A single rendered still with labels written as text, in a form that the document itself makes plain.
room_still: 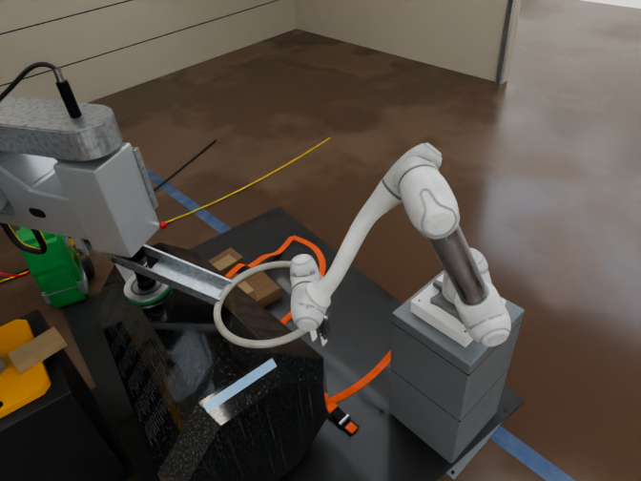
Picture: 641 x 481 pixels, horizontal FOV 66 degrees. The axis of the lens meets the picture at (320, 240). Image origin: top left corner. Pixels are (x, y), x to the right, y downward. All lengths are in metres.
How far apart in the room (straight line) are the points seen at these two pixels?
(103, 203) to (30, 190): 0.38
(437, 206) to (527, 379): 1.84
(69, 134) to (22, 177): 0.47
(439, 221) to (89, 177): 1.25
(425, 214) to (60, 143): 1.28
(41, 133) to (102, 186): 0.26
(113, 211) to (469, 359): 1.48
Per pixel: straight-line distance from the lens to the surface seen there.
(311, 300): 1.62
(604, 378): 3.20
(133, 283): 2.48
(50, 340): 2.44
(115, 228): 2.08
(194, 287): 2.17
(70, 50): 6.94
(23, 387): 2.40
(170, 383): 2.12
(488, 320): 1.82
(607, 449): 2.96
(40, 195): 2.27
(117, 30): 7.11
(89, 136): 1.91
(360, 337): 3.09
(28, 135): 2.06
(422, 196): 1.39
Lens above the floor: 2.41
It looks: 40 degrees down
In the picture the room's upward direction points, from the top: 6 degrees counter-clockwise
